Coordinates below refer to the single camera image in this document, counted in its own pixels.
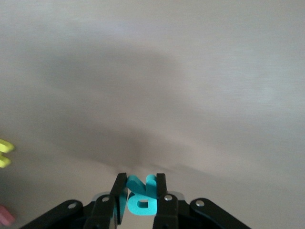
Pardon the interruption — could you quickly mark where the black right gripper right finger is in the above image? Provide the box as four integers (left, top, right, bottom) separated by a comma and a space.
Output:
152, 173, 182, 229

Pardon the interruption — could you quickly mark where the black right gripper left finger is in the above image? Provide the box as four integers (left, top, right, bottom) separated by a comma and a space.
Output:
83, 173, 128, 229

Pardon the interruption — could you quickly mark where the teal foam letter R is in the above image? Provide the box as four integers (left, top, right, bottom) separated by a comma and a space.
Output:
126, 174, 158, 215

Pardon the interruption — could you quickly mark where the red foam small w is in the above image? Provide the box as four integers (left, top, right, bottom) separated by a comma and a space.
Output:
0, 204, 16, 227

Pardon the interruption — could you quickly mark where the yellow foam letter H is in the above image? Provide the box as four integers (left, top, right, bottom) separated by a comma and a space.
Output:
0, 139, 15, 169

